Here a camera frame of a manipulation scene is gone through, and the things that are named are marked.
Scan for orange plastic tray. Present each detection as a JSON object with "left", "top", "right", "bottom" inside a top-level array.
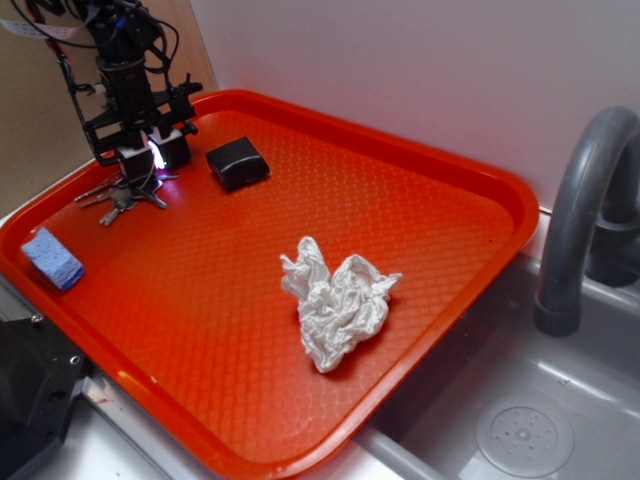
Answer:
[{"left": 1, "top": 91, "right": 539, "bottom": 479}]

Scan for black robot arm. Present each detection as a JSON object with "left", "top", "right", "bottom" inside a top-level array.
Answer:
[{"left": 67, "top": 1, "right": 202, "bottom": 195}]

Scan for grey plastic sink basin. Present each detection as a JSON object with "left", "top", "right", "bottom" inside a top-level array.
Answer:
[{"left": 356, "top": 256, "right": 639, "bottom": 479}]

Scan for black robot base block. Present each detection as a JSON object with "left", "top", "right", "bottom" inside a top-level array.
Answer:
[{"left": 1, "top": 314, "right": 89, "bottom": 479}]

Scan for silver keys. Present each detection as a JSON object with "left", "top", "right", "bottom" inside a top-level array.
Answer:
[{"left": 74, "top": 172, "right": 180, "bottom": 227}]

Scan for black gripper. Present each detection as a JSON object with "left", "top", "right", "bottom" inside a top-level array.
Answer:
[{"left": 69, "top": 75, "right": 203, "bottom": 193}]

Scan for round sink drain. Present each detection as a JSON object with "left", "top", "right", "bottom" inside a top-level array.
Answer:
[{"left": 475, "top": 401, "right": 574, "bottom": 479}]

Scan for crumpled white paper towel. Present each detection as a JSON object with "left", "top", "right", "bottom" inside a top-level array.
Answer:
[{"left": 281, "top": 236, "right": 403, "bottom": 374}]

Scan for blue sponge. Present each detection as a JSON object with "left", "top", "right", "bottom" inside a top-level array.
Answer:
[{"left": 21, "top": 227, "right": 85, "bottom": 291}]

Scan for small black box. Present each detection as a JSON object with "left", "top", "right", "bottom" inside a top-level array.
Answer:
[{"left": 205, "top": 136, "right": 271, "bottom": 192}]

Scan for wooden board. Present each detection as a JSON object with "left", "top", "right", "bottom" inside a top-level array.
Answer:
[{"left": 143, "top": 0, "right": 218, "bottom": 117}]

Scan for grey curved faucet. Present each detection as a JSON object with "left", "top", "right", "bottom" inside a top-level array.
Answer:
[{"left": 534, "top": 106, "right": 639, "bottom": 337}]

